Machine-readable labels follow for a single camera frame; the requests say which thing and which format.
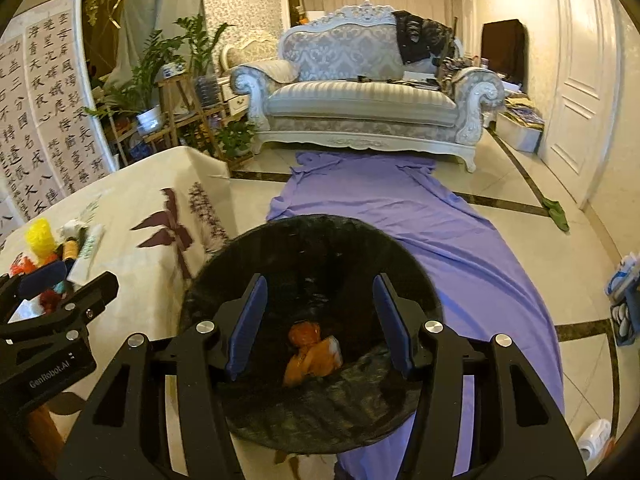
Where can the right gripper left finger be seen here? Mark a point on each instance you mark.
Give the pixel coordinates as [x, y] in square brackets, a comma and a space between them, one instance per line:
[121, 432]

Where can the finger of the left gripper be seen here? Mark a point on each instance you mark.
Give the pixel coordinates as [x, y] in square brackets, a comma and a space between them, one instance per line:
[42, 277]

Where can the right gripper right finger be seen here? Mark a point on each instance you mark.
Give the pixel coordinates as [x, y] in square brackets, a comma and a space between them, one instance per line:
[518, 430]

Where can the red label black bottle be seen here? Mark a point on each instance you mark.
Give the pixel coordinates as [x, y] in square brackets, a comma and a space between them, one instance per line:
[50, 259]

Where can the white green tube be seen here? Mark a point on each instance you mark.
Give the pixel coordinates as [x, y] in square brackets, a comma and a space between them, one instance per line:
[79, 273]

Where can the yellow foam net bundle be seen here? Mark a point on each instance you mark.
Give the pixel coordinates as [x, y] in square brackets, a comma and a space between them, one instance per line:
[40, 239]

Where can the gold label black bottle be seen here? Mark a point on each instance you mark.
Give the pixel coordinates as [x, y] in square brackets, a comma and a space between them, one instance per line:
[72, 248]

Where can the orange plastic bag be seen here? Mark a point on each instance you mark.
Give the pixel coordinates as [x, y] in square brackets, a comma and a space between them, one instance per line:
[315, 357]

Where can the white tissue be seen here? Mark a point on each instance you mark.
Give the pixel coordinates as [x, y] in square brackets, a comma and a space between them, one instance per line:
[26, 310]

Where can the black lined trash bin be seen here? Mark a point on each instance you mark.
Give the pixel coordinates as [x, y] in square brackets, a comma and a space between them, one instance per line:
[319, 378]

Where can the red orange foam net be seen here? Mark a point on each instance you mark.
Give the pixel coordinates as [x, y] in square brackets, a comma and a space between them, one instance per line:
[22, 264]

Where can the dark red crumpled wrapper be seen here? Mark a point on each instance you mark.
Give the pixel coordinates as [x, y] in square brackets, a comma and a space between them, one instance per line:
[49, 300]

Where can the small crumpled paper ball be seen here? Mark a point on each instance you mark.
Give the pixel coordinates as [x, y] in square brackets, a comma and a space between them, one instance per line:
[72, 229]

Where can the white plastic bottle on floor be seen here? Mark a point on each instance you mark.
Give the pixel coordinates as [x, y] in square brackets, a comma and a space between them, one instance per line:
[593, 440]

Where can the floral cream tablecloth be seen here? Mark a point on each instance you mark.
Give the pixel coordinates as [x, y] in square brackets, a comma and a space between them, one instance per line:
[160, 217]

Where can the calligraphy screen panel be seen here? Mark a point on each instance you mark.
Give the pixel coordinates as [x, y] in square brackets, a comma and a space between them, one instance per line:
[50, 146]

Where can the purple floor cloth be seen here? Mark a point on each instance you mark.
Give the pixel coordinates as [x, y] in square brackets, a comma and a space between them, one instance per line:
[483, 288]

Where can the blue basket with shoes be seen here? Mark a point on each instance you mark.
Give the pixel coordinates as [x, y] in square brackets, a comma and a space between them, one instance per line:
[623, 292]

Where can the white potted plant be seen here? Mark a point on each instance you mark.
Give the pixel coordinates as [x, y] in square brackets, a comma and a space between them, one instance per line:
[134, 97]

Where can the green mop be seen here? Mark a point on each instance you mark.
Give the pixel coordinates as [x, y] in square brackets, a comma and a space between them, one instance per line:
[553, 208]

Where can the wooden plant stand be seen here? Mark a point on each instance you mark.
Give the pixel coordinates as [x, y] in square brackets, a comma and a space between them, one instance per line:
[180, 107]

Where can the tall green plant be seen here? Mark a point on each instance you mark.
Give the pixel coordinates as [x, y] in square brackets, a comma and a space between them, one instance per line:
[201, 63]

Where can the storage box of items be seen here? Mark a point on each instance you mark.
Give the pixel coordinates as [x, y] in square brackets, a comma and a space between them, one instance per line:
[520, 124]

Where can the white panel door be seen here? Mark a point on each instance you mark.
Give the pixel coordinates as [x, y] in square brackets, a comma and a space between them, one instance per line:
[581, 123]

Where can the ornate white grey sofa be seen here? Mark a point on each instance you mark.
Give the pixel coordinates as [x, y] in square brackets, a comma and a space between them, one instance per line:
[339, 82]

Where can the dark brown covered cabinet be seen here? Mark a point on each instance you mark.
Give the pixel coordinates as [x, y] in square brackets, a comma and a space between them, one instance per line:
[503, 45]

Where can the black jacket on sofa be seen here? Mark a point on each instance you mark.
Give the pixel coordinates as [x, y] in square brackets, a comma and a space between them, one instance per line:
[421, 39]

